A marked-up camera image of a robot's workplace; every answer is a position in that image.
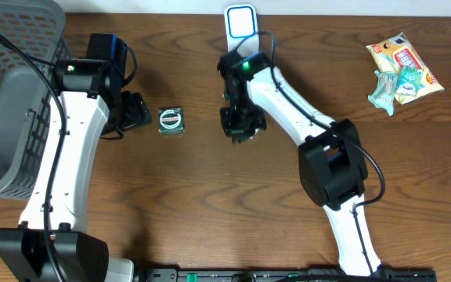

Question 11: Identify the mint green tissue pack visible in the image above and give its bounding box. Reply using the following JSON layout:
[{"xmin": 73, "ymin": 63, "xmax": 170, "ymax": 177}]
[{"xmin": 367, "ymin": 70, "xmax": 399, "ymax": 116}]

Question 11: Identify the yellow orange snack bag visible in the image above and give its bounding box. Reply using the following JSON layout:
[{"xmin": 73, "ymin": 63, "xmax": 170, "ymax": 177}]
[{"xmin": 366, "ymin": 32, "xmax": 445, "ymax": 105}]

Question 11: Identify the white teal Kleenex tissue pack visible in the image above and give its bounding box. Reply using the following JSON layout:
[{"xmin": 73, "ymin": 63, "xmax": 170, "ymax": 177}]
[{"xmin": 396, "ymin": 67, "xmax": 423, "ymax": 97}]

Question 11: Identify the small orange snack packet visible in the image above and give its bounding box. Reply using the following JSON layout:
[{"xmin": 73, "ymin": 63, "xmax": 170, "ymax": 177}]
[{"xmin": 248, "ymin": 128, "xmax": 260, "ymax": 139}]

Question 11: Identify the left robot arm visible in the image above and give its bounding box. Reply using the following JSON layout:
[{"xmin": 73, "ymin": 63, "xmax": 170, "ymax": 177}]
[{"xmin": 0, "ymin": 33, "xmax": 152, "ymax": 281}]

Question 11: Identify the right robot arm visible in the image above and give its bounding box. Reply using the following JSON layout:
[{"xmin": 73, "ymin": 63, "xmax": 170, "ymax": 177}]
[{"xmin": 217, "ymin": 51, "xmax": 381, "ymax": 277}]

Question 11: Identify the white barcode scanner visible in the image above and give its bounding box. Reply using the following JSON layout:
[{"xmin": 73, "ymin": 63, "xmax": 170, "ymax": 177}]
[{"xmin": 224, "ymin": 4, "xmax": 260, "ymax": 56}]

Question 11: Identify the grey plastic mesh basket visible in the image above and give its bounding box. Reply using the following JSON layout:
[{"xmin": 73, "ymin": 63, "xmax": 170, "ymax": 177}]
[{"xmin": 0, "ymin": 0, "xmax": 72, "ymax": 200}]

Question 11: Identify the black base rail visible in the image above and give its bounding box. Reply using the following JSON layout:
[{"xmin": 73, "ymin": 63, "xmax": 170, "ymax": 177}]
[{"xmin": 132, "ymin": 268, "xmax": 438, "ymax": 282}]

